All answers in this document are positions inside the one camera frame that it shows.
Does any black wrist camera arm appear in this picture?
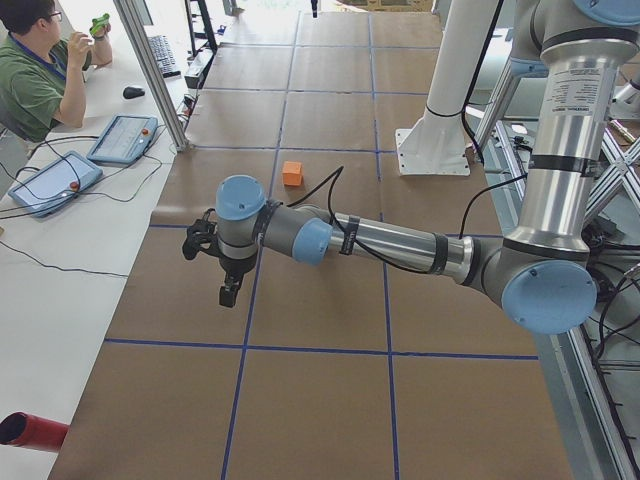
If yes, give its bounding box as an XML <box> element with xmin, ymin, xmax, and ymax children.
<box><xmin>182</xmin><ymin>208</ymin><xmax>220</xmax><ymax>260</ymax></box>

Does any blue teach pendant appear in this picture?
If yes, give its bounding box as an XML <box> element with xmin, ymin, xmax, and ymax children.
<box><xmin>86</xmin><ymin>115</ymin><xmax>158</xmax><ymax>165</ymax></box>
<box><xmin>8</xmin><ymin>151</ymin><xmax>103</xmax><ymax>217</ymax></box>

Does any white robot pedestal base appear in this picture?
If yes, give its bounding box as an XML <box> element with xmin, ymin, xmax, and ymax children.
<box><xmin>395</xmin><ymin>0</ymin><xmax>502</xmax><ymax>176</ymax></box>

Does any green object in hand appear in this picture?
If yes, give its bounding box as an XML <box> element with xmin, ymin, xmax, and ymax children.
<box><xmin>89</xmin><ymin>13</ymin><xmax>110</xmax><ymax>37</ymax></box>

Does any far blue teach pendant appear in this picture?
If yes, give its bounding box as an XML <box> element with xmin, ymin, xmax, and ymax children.
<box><xmin>86</xmin><ymin>115</ymin><xmax>158</xmax><ymax>165</ymax></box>

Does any aluminium frame post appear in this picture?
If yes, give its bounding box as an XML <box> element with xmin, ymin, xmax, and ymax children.
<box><xmin>113</xmin><ymin>0</ymin><xmax>189</xmax><ymax>152</ymax></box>

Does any orange foam cube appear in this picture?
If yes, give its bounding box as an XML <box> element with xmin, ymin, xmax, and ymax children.
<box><xmin>281</xmin><ymin>161</ymin><xmax>303</xmax><ymax>187</ymax></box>

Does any near blue teach pendant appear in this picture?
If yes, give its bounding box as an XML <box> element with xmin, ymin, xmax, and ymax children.
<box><xmin>8</xmin><ymin>151</ymin><xmax>103</xmax><ymax>217</ymax></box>

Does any person in green shirt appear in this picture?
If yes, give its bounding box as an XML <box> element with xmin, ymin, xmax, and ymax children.
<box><xmin>1</xmin><ymin>1</ymin><xmax>113</xmax><ymax>142</ymax></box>

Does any black keyboard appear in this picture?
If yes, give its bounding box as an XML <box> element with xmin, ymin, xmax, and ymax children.
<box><xmin>147</xmin><ymin>35</ymin><xmax>181</xmax><ymax>78</ymax></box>

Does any red cylinder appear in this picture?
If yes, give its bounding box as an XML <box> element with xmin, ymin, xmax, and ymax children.
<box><xmin>1</xmin><ymin>412</ymin><xmax>69</xmax><ymax>453</ymax></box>

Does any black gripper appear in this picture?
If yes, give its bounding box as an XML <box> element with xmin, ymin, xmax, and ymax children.
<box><xmin>219</xmin><ymin>255</ymin><xmax>254</xmax><ymax>307</ymax></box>

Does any aluminium side frame rail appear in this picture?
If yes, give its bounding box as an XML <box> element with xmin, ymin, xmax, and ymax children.
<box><xmin>479</xmin><ymin>64</ymin><xmax>640</xmax><ymax>480</ymax></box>

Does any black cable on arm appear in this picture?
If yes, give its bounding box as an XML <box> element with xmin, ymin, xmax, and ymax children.
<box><xmin>287</xmin><ymin>166</ymin><xmax>531</xmax><ymax>274</ymax></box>

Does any black computer mouse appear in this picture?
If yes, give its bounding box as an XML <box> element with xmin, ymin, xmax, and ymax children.
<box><xmin>122</xmin><ymin>86</ymin><xmax>145</xmax><ymax>100</ymax></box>

